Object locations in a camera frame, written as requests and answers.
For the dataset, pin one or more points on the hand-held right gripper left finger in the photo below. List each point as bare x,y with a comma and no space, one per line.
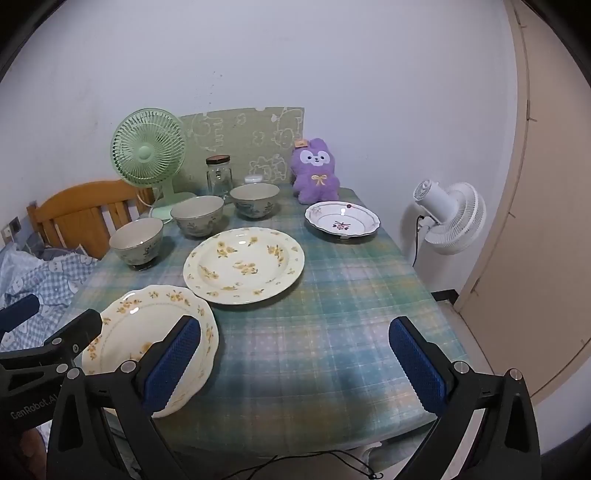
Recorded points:
173,364

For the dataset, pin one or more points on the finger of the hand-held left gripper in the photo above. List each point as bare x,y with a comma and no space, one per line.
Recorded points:
78,328
18,310

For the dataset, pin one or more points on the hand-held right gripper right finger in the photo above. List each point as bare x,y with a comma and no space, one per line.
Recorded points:
415,364

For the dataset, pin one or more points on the scalloped yellow floral plate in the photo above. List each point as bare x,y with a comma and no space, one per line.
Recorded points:
138,332

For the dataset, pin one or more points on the grey floral ceramic bowl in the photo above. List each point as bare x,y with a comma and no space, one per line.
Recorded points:
136,240
196,212
255,196

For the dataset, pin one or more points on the large round yellow floral plate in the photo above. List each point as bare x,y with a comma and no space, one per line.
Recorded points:
244,267

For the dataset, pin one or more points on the small white red-flower plate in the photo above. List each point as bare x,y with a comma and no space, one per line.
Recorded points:
341,217

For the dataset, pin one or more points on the blue checked printed blanket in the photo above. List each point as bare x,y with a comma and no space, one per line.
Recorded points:
51,286

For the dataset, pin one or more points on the dark plaid cloth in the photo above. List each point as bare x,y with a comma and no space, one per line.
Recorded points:
41,240

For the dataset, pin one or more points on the black floor object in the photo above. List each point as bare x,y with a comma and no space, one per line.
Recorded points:
445,295

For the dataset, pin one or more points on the green plaid tablecloth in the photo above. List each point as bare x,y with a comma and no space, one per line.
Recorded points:
323,323

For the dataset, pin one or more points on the wooden bed headboard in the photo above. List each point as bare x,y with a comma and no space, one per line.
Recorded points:
78,217

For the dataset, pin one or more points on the white standing fan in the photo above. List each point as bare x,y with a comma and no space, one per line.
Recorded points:
455,217

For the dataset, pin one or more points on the beige door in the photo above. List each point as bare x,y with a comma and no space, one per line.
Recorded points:
545,230

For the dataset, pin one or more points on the green desk fan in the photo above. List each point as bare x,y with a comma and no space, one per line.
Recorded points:
147,152

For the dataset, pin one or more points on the glass jar with brown lid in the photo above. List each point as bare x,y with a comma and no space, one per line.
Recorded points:
218,177

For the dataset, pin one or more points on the cotton swab container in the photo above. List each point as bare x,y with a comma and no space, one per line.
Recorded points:
253,179

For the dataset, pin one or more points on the purple plush toy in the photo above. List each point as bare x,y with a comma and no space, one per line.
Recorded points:
315,180

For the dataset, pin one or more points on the white wall socket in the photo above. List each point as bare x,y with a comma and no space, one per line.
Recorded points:
5,234

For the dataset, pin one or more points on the dark wall socket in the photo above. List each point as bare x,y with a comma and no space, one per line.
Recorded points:
14,225

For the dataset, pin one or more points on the green patterned wall mat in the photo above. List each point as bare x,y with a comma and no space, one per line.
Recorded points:
249,134

